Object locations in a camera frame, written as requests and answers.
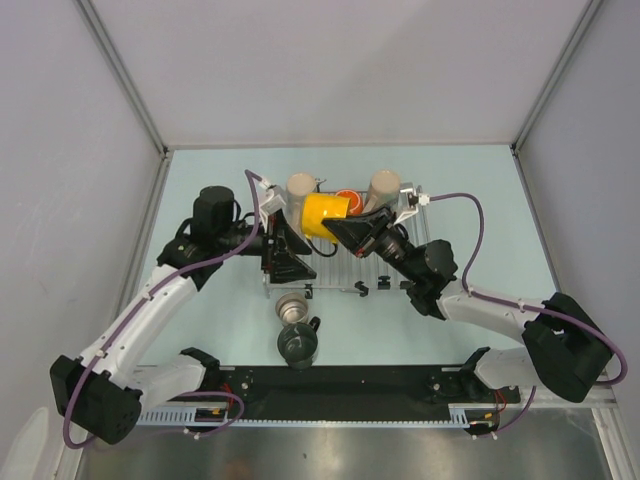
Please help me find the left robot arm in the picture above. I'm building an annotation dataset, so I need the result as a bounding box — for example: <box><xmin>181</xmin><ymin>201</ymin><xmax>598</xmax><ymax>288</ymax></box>
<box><xmin>50</xmin><ymin>185</ymin><xmax>311</xmax><ymax>449</ymax></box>

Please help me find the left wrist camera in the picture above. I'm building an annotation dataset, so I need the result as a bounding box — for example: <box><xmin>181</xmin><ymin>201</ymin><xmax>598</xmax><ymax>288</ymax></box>
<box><xmin>259</xmin><ymin>179</ymin><xmax>287</xmax><ymax>217</ymax></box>

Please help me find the yellow mug black handle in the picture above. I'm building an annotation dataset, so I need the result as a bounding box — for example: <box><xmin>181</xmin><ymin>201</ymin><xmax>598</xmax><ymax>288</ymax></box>
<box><xmin>301</xmin><ymin>193</ymin><xmax>349</xmax><ymax>258</ymax></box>

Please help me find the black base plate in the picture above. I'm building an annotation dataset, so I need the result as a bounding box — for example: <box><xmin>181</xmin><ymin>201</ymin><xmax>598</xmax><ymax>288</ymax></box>
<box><xmin>199</xmin><ymin>365</ymin><xmax>498</xmax><ymax>420</ymax></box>

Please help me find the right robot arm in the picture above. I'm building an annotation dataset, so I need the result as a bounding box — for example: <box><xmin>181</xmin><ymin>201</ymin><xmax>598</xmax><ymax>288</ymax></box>
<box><xmin>322</xmin><ymin>207</ymin><xmax>614</xmax><ymax>403</ymax></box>

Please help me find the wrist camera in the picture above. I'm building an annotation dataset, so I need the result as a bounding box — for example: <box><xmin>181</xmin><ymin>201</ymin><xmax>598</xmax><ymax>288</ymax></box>
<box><xmin>395</xmin><ymin>182</ymin><xmax>431</xmax><ymax>224</ymax></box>
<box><xmin>259</xmin><ymin>179</ymin><xmax>287</xmax><ymax>217</ymax></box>

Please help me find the dark green mug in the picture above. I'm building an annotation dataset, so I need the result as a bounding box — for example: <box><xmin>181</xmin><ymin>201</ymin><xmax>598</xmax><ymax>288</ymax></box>
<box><xmin>277</xmin><ymin>316</ymin><xmax>321</xmax><ymax>371</ymax></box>

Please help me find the beige mug coral print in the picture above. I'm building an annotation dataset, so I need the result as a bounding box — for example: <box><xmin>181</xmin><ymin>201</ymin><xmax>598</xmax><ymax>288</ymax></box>
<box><xmin>286</xmin><ymin>172</ymin><xmax>316</xmax><ymax>235</ymax></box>

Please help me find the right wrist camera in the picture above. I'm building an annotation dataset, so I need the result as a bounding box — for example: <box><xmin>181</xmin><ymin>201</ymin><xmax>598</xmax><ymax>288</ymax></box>
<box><xmin>395</xmin><ymin>182</ymin><xmax>431</xmax><ymax>224</ymax></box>

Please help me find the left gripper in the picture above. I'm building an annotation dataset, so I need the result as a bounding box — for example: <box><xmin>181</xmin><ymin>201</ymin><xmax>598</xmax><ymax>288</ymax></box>
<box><xmin>216</xmin><ymin>208</ymin><xmax>315</xmax><ymax>283</ymax></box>

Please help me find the stainless steel cup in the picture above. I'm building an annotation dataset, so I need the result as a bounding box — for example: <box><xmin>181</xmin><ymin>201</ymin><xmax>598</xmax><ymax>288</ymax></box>
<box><xmin>275</xmin><ymin>292</ymin><xmax>309</xmax><ymax>326</ymax></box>

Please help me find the metal wire dish rack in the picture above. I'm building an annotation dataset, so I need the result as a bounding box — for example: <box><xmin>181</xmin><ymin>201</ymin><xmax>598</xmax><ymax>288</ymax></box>
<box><xmin>263</xmin><ymin>182</ymin><xmax>431</xmax><ymax>299</ymax></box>

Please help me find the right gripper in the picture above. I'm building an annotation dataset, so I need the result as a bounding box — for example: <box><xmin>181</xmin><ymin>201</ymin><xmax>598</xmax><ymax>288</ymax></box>
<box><xmin>323</xmin><ymin>203</ymin><xmax>423</xmax><ymax>283</ymax></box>

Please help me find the slotted cable duct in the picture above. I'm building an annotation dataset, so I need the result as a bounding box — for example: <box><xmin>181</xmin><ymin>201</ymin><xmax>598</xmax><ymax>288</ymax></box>
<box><xmin>136</xmin><ymin>403</ymin><xmax>498</xmax><ymax>435</ymax></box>

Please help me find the orange mug black handle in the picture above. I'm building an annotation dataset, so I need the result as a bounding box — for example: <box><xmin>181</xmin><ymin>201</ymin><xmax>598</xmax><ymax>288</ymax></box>
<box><xmin>335</xmin><ymin>189</ymin><xmax>364</xmax><ymax>216</ymax></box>

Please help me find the beige mug blue print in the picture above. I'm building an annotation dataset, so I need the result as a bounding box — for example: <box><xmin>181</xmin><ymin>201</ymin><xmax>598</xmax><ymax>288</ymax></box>
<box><xmin>363</xmin><ymin>169</ymin><xmax>401</xmax><ymax>213</ymax></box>

